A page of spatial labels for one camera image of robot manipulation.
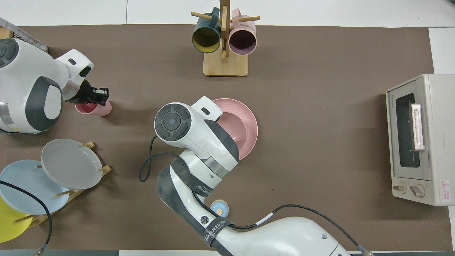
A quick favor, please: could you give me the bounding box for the wooden mug tree stand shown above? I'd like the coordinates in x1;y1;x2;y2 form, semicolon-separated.
191;0;260;77

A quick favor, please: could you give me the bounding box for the yellow plate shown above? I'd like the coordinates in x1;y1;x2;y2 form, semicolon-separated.
0;196;33;244

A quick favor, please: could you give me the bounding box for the brown table mat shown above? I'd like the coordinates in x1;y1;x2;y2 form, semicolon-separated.
0;24;452;251

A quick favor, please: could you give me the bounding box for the black velcro cable strap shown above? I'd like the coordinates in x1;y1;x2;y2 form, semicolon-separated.
204;218;234;247

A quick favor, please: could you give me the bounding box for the light blue plate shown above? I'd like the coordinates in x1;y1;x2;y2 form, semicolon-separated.
0;160;70;215

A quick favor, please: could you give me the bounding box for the grey plate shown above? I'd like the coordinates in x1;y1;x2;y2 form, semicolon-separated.
41;138;103;190

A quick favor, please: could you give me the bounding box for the wooden plate rack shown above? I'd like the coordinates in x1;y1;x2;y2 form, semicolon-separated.
14;141;112;228

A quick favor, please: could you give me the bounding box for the wooden shelf with wire basket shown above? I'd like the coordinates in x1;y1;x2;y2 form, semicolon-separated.
0;17;48;54

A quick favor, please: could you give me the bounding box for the dark green mug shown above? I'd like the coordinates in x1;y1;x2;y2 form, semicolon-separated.
192;7;223;54

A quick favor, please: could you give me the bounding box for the pink bowl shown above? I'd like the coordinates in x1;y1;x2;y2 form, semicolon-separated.
216;112;248;152

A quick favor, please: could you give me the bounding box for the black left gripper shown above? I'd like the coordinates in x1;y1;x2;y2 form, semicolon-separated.
66;80;109;106

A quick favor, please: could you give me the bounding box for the pink plastic cup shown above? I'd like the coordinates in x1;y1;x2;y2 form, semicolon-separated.
75;101;112;117

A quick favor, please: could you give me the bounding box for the pink speckled plate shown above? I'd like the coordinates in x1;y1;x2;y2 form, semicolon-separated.
212;98;258;161

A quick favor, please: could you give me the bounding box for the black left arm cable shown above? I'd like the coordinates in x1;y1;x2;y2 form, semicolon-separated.
0;180;53;256

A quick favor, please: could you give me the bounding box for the pink mug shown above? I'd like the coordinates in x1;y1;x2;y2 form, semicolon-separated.
228;9;257;56

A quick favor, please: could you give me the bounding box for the beige toaster oven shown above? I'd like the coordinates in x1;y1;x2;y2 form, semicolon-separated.
386;74;455;207

